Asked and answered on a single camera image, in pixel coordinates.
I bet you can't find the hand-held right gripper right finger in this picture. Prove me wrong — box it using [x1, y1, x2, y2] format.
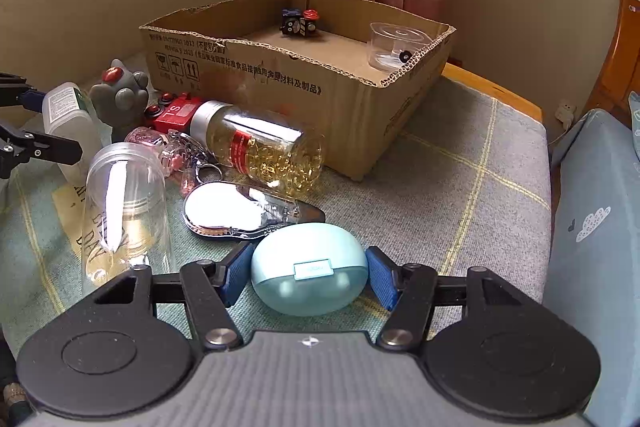
[365, 246, 529, 353]

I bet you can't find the grey plaid cushion mat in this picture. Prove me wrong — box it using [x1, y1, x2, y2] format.
[0, 52, 553, 353]

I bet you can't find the light blue earbuds case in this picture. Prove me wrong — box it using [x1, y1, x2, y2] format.
[250, 222, 370, 318]

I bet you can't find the blue printed pillow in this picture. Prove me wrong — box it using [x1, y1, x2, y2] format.
[627, 91, 640, 170]

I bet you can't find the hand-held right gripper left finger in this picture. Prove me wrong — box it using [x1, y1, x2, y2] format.
[92, 241, 255, 354]

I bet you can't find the pink keychain bottle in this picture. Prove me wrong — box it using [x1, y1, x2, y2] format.
[124, 127, 221, 196]

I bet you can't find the capsule bottle with silver cap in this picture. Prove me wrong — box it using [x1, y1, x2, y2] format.
[190, 100, 326, 194]

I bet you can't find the oval compact mirror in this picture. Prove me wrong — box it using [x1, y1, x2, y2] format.
[183, 182, 327, 240]

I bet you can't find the white wall plug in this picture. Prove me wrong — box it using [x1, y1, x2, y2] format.
[554, 99, 577, 128]

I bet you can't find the blue printed bed sheet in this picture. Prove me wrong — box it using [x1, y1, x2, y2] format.
[542, 108, 640, 427]

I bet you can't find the small black toy figure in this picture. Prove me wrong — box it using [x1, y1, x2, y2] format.
[279, 8, 321, 40]

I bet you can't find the clear plastic jar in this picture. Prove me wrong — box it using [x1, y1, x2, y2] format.
[81, 142, 177, 299]

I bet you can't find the clear plastic cup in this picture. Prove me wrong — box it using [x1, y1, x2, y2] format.
[369, 22, 432, 70]

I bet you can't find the cardboard box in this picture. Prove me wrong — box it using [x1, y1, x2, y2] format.
[139, 0, 457, 182]

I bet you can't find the wooden headboard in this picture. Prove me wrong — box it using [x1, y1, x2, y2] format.
[582, 0, 640, 128]

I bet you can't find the red toy train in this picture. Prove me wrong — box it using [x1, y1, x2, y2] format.
[144, 92, 206, 134]

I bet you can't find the white plastic bottle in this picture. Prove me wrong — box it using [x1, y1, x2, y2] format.
[42, 82, 108, 184]

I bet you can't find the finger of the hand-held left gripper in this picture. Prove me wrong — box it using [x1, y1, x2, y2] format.
[0, 73, 47, 114]
[0, 116, 84, 180]

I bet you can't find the grey monster toy figure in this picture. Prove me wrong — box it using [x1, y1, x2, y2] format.
[88, 59, 151, 142]

